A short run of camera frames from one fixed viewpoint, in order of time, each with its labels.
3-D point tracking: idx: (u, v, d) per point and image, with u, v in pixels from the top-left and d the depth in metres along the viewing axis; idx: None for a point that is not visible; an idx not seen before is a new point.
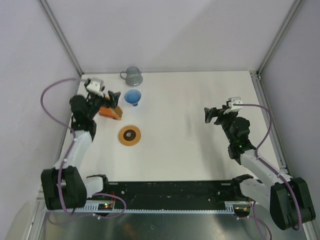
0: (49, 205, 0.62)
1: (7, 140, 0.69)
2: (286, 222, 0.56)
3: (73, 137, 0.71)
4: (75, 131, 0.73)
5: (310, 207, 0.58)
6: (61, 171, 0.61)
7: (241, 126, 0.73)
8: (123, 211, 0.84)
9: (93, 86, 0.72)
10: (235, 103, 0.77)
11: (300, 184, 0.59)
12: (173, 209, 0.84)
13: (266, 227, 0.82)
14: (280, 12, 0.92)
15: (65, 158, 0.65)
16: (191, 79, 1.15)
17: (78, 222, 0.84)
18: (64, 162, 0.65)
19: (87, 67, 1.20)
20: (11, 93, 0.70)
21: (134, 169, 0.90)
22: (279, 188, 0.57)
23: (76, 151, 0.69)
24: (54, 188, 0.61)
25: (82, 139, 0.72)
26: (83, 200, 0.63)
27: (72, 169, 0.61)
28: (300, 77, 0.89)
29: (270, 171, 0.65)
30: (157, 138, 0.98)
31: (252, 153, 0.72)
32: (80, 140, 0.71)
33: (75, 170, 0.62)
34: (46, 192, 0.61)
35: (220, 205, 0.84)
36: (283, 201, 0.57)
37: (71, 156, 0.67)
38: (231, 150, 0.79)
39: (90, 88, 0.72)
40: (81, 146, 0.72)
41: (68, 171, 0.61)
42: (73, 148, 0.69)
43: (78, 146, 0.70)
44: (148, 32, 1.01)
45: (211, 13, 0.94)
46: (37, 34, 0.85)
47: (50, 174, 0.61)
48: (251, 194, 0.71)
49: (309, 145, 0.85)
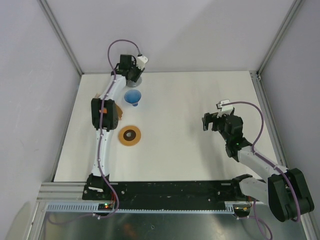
0: (93, 122, 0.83)
1: (7, 139, 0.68)
2: (285, 214, 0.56)
3: (114, 79, 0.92)
4: (117, 74, 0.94)
5: (308, 198, 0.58)
6: (104, 102, 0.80)
7: (235, 122, 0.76)
8: (116, 211, 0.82)
9: (142, 58, 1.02)
10: (224, 103, 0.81)
11: (297, 174, 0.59)
12: (173, 210, 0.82)
13: (266, 227, 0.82)
14: (280, 12, 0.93)
15: (107, 93, 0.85)
16: (191, 79, 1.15)
17: (77, 222, 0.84)
18: (106, 96, 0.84)
19: (88, 67, 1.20)
20: (11, 92, 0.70)
21: (134, 169, 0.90)
22: (276, 179, 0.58)
23: (115, 90, 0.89)
24: (98, 112, 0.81)
25: (119, 82, 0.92)
26: (116, 123, 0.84)
27: (111, 102, 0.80)
28: (300, 75, 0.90)
29: (267, 165, 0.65)
30: (157, 137, 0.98)
31: (249, 149, 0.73)
32: (118, 82, 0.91)
33: (114, 104, 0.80)
34: (93, 112, 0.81)
35: (220, 205, 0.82)
36: (280, 191, 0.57)
37: (112, 92, 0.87)
38: (228, 148, 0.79)
39: (140, 58, 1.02)
40: (118, 86, 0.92)
41: (109, 103, 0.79)
42: (113, 86, 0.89)
43: (117, 85, 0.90)
44: (149, 32, 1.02)
45: (211, 13, 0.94)
46: (37, 33, 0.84)
47: (96, 103, 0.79)
48: (251, 191, 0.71)
49: (310, 143, 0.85)
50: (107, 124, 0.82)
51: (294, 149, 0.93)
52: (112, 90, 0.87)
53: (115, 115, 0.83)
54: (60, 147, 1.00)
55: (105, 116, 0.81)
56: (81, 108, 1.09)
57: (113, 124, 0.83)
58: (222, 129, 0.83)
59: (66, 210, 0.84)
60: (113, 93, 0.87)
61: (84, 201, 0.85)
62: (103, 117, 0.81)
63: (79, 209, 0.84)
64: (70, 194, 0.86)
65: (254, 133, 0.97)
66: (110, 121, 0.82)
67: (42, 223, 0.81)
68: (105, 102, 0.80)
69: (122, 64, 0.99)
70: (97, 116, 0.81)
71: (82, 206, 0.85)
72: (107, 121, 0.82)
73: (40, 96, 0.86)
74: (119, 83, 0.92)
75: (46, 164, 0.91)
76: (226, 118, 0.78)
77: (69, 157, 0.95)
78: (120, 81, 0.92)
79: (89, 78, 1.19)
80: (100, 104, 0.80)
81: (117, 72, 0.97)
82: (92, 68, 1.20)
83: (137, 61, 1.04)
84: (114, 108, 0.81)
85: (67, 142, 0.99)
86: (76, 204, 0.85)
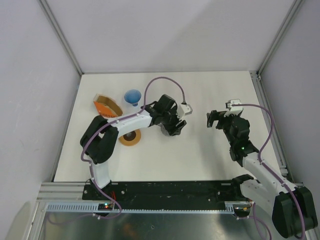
0: (82, 141, 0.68)
1: (7, 139, 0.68)
2: (289, 231, 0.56)
3: (138, 112, 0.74)
4: (144, 111, 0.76)
5: (313, 216, 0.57)
6: (107, 126, 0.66)
7: (242, 126, 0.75)
8: (121, 211, 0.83)
9: (184, 106, 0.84)
10: (234, 103, 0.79)
11: (305, 193, 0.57)
12: (173, 210, 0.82)
13: (266, 229, 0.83)
14: (280, 12, 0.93)
15: (118, 120, 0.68)
16: (191, 79, 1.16)
17: (78, 221, 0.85)
18: (115, 122, 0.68)
19: (88, 67, 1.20)
20: (11, 92, 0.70)
21: (134, 170, 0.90)
22: (283, 197, 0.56)
23: (130, 122, 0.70)
24: (92, 132, 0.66)
25: (142, 118, 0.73)
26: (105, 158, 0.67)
27: (114, 131, 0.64)
28: (300, 76, 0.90)
29: (274, 179, 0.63)
30: (157, 138, 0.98)
31: (255, 157, 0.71)
32: (140, 118, 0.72)
33: (116, 134, 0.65)
34: (88, 129, 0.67)
35: (220, 205, 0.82)
36: (287, 210, 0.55)
37: (124, 122, 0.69)
38: (233, 152, 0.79)
39: (181, 106, 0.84)
40: (138, 122, 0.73)
41: (110, 130, 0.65)
42: (131, 118, 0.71)
43: (136, 120, 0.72)
44: (148, 33, 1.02)
45: (211, 13, 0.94)
46: (37, 33, 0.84)
47: (98, 122, 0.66)
48: (251, 195, 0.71)
49: (309, 144, 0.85)
50: (93, 154, 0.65)
51: (294, 149, 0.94)
52: (127, 120, 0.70)
53: (109, 148, 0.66)
54: (60, 147, 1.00)
55: (97, 141, 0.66)
56: (81, 108, 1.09)
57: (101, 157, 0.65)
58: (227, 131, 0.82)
59: (66, 210, 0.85)
60: (125, 125, 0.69)
61: (84, 201, 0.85)
62: (94, 142, 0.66)
63: (78, 209, 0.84)
64: (70, 194, 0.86)
65: (254, 134, 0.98)
66: (96, 151, 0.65)
67: (42, 223, 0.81)
68: (108, 127, 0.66)
69: (159, 104, 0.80)
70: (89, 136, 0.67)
71: (82, 206, 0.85)
72: (92, 149, 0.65)
73: (40, 97, 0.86)
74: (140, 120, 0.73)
75: (46, 164, 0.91)
76: (233, 121, 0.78)
77: (69, 156, 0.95)
78: (143, 118, 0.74)
79: (89, 78, 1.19)
80: (101, 126, 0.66)
81: (147, 109, 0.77)
82: (92, 68, 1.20)
83: (179, 107, 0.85)
84: (110, 140, 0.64)
85: (68, 142, 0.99)
86: (76, 204, 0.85)
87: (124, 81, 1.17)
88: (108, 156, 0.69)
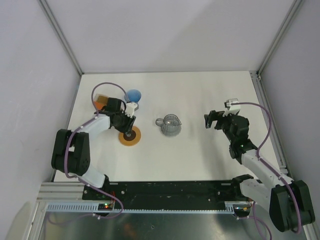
0: (53, 161, 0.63)
1: (7, 139, 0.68)
2: (285, 224, 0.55)
3: (95, 115, 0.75)
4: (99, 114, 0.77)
5: (310, 210, 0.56)
6: (74, 135, 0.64)
7: (241, 124, 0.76)
8: (122, 211, 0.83)
9: (131, 104, 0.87)
10: (233, 103, 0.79)
11: (301, 187, 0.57)
12: (173, 210, 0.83)
13: (266, 228, 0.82)
14: (280, 12, 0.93)
15: (81, 126, 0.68)
16: (191, 79, 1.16)
17: (77, 222, 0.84)
18: (80, 128, 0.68)
19: (88, 67, 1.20)
20: (11, 92, 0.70)
21: (134, 170, 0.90)
22: (279, 190, 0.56)
23: (92, 127, 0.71)
24: (62, 148, 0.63)
25: (101, 119, 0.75)
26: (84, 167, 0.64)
27: (83, 134, 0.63)
28: (300, 76, 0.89)
29: (271, 173, 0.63)
30: (156, 138, 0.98)
31: (254, 153, 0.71)
32: (99, 120, 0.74)
33: (86, 136, 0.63)
34: (56, 146, 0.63)
35: (220, 205, 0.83)
36: (282, 202, 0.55)
37: (87, 128, 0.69)
38: (232, 150, 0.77)
39: (128, 104, 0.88)
40: (98, 124, 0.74)
41: (79, 136, 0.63)
42: (92, 123, 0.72)
43: (96, 123, 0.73)
44: (148, 33, 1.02)
45: (211, 13, 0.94)
46: (36, 33, 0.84)
47: (64, 134, 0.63)
48: (251, 193, 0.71)
49: (309, 144, 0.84)
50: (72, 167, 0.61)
51: (294, 149, 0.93)
52: (90, 127, 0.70)
53: (85, 155, 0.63)
54: None
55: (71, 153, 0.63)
56: (81, 108, 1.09)
57: (80, 167, 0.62)
58: (227, 130, 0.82)
59: (66, 210, 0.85)
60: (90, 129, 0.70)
61: (84, 201, 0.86)
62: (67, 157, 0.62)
63: (79, 209, 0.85)
64: (70, 194, 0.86)
65: (254, 134, 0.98)
66: (75, 163, 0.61)
67: (42, 223, 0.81)
68: (75, 135, 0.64)
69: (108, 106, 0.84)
70: (61, 154, 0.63)
71: (82, 206, 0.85)
72: (70, 162, 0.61)
73: (40, 97, 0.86)
74: (100, 122, 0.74)
75: (46, 164, 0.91)
76: (232, 119, 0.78)
77: None
78: (103, 120, 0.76)
79: (89, 78, 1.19)
80: (68, 137, 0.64)
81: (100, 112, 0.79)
82: (92, 68, 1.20)
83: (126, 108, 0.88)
84: (84, 145, 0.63)
85: None
86: (76, 204, 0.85)
87: (124, 81, 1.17)
88: (87, 164, 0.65)
